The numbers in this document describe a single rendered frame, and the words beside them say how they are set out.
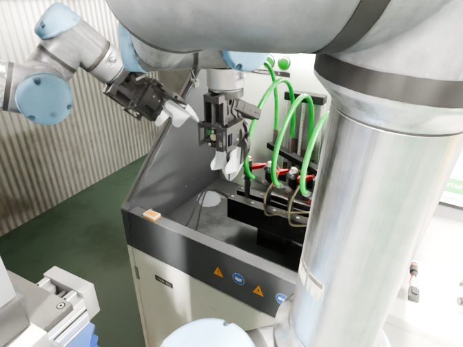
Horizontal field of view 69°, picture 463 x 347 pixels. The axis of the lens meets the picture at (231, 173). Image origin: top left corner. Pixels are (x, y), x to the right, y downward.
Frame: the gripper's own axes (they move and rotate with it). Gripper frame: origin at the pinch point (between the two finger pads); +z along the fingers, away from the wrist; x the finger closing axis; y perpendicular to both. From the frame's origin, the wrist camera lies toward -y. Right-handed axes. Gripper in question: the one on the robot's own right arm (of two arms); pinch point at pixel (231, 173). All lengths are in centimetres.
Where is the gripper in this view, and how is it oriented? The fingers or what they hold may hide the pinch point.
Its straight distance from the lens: 77.9
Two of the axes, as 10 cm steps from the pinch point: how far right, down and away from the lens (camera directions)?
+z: 0.0, 8.8, 4.7
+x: 8.4, 2.5, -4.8
